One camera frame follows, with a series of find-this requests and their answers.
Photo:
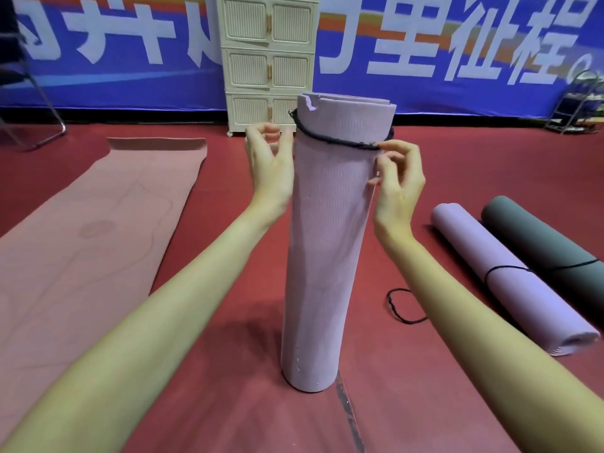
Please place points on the textured lilac yoga mat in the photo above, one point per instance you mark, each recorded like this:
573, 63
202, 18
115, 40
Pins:
325, 240

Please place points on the grey rolled yoga mat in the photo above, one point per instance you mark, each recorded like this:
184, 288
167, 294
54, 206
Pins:
547, 245

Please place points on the blue banner with white letters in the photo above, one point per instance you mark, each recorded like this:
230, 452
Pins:
448, 56

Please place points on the person's left forearm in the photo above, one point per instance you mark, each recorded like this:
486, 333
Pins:
141, 334

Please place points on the smooth lilac rolled yoga mat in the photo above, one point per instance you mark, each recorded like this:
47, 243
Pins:
509, 283

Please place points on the pink unrolled yoga mat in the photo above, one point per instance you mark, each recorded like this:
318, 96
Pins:
75, 259

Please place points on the black metal rack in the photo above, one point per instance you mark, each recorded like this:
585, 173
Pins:
573, 106

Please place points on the person's right thumb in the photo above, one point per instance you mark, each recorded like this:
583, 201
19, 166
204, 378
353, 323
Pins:
388, 162

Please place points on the cream plastic drawer cabinet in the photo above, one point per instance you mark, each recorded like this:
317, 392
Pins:
269, 61

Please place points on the metal frame chair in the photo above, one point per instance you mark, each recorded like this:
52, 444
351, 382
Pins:
28, 103

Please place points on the person's right forearm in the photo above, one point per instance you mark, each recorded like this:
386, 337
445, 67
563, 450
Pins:
481, 344

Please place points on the person's left thumb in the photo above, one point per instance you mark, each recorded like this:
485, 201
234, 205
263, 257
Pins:
288, 143

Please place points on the person's left hand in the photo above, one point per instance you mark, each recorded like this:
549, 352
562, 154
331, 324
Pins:
269, 174

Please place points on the person's right hand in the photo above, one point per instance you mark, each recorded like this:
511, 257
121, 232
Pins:
401, 193

